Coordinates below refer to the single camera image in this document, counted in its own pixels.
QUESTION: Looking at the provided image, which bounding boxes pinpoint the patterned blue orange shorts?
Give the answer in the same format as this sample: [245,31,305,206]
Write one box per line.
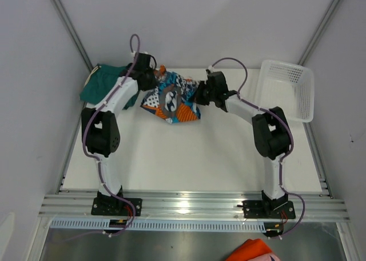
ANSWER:
[141,65,201,124]

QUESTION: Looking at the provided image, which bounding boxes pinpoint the teal green shorts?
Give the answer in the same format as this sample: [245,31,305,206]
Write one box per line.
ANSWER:
[79,64,140,116]

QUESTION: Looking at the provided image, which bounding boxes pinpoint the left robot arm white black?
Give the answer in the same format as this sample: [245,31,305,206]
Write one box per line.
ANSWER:
[81,52,157,216]

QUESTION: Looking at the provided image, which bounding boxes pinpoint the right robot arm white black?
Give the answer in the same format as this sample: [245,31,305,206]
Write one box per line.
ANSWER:
[194,70,293,216]

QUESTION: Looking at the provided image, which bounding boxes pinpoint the white plastic mesh basket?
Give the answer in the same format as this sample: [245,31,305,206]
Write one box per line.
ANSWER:
[254,59,315,123]

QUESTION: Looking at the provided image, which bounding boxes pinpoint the orange cloth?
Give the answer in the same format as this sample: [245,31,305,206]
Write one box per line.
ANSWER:
[226,239,272,261]

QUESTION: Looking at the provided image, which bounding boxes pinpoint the pink cloth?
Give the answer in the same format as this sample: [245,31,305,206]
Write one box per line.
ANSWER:
[250,253,280,261]

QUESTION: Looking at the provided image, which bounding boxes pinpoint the left aluminium frame post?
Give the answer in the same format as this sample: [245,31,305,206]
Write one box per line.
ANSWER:
[50,0,93,71]

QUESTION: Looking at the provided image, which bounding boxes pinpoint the aluminium frame post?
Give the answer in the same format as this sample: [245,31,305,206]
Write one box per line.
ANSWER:
[297,0,343,66]
[50,0,93,71]

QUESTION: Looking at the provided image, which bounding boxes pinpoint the aluminium mounting rail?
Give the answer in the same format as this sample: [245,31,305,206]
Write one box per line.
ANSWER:
[38,191,350,222]

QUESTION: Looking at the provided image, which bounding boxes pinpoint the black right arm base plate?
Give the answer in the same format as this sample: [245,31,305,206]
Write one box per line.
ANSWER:
[237,200,296,219]

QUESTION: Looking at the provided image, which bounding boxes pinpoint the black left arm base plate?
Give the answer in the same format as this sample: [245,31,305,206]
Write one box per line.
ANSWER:
[91,198,142,216]

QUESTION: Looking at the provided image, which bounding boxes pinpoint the white slotted cable duct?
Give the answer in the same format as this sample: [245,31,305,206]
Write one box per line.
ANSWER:
[50,218,266,233]

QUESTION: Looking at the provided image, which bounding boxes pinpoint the right aluminium frame post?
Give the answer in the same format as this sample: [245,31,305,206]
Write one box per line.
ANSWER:
[297,0,343,66]

